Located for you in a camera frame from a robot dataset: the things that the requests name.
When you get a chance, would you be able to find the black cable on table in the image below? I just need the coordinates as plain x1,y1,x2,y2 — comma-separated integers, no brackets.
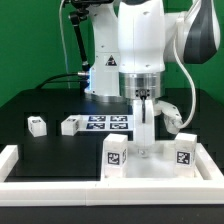
35,71,90,90

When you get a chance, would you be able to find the white hanging cable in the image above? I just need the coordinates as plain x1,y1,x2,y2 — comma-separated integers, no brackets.
58,0,72,90

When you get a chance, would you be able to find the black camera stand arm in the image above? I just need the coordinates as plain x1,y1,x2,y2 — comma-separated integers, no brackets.
59,0,113,72

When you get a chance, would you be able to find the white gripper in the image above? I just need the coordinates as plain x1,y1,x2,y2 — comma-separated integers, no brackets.
132,100,182,158

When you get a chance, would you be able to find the white square tabletop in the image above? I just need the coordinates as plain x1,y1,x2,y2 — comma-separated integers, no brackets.
101,141,202,180

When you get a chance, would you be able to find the white U-shaped obstacle fence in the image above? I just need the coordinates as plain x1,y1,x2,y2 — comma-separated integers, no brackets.
0,145,224,207

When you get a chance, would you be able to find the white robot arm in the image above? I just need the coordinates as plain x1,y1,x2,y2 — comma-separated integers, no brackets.
85,0,220,157

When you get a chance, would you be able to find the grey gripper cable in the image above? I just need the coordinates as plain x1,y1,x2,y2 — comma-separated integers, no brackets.
139,0,203,130

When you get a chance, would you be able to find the AprilTag marker sheet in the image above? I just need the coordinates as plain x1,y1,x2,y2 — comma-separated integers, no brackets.
79,115,133,132

